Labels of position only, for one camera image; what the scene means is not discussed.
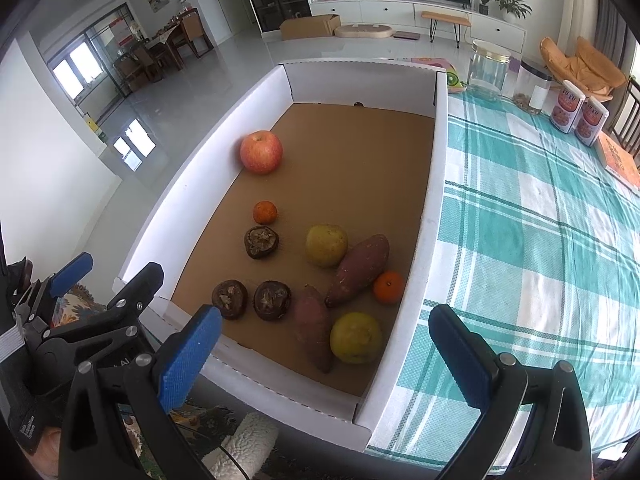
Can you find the clear jar black lid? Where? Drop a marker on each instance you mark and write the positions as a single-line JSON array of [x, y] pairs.
[[532, 87]]

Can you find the purple flat scale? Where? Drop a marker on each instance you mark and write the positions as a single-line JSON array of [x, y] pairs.
[[406, 35]]

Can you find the wooden slatted chair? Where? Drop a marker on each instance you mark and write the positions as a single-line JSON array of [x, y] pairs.
[[627, 120]]

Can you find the grey curtain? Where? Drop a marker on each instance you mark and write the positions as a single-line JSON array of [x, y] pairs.
[[610, 30]]

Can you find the long purple sweet potato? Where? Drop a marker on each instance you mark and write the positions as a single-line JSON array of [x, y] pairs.
[[312, 330]]

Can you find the large plant white pot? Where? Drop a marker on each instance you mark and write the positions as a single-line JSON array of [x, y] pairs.
[[510, 5]]

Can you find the glass jar gold lid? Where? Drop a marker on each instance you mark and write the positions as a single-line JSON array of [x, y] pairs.
[[487, 72]]

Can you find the small plant dark pot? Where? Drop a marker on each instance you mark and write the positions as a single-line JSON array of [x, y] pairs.
[[483, 4]]

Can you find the pink fruit printed mat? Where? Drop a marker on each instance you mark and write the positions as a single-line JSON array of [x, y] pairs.
[[435, 72]]

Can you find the white fleece cloth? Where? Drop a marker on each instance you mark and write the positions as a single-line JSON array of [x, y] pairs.
[[250, 440]]

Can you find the red apple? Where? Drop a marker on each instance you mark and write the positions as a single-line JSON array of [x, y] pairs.
[[261, 152]]

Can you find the wooden dining table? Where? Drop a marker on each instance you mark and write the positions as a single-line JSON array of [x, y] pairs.
[[167, 42]]

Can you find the small orange mandarin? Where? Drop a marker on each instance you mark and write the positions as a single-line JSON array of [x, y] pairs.
[[264, 212], [388, 287]]

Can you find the orange book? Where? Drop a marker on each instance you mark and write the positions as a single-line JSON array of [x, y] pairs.
[[620, 160]]

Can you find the plump purple sweet potato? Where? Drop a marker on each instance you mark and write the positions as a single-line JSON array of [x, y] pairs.
[[357, 270]]

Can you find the dark brown dried mushroom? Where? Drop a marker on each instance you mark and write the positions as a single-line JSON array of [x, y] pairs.
[[229, 299], [272, 300]]

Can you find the yellow green pear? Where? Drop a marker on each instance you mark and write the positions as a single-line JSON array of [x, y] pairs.
[[326, 245]]

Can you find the brown cardboard carton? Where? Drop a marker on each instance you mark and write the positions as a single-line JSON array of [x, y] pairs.
[[307, 27]]

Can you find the person's left hand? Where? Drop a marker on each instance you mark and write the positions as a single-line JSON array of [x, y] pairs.
[[49, 455]]

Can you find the wooden bench metal legs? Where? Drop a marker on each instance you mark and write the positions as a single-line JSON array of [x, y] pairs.
[[445, 17]]

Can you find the red white can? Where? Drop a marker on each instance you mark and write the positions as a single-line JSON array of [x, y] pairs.
[[591, 122], [567, 107]]

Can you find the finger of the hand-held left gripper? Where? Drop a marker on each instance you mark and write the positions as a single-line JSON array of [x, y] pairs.
[[72, 272], [135, 287]]

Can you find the teal white checked tablecloth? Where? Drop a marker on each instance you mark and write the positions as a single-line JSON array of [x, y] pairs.
[[525, 260]]

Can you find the white cardboard box brown bottom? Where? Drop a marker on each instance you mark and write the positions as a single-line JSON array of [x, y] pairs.
[[350, 160]]

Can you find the dark brown fruit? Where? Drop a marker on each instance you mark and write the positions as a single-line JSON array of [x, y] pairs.
[[261, 242]]

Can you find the orange cushion lounge chair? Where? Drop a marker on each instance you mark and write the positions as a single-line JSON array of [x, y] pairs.
[[590, 67]]

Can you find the yellow green citrus fruit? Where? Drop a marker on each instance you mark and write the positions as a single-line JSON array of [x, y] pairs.
[[355, 337]]

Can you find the beige oval pet bed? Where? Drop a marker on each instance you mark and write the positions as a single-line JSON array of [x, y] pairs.
[[364, 31]]

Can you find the small yellow green box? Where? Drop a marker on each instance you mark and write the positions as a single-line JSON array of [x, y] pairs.
[[95, 127]]

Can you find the white television cabinet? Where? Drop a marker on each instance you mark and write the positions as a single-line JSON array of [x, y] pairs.
[[380, 12]]

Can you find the wooden dining chair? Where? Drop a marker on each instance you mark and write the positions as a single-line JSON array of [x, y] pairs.
[[131, 72], [195, 30]]

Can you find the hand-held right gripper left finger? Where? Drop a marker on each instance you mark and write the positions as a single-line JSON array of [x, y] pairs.
[[190, 360]]

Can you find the sliding glass door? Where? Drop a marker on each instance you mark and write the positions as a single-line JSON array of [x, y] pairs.
[[90, 55]]

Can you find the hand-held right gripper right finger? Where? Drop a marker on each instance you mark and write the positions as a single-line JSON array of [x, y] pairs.
[[462, 360]]

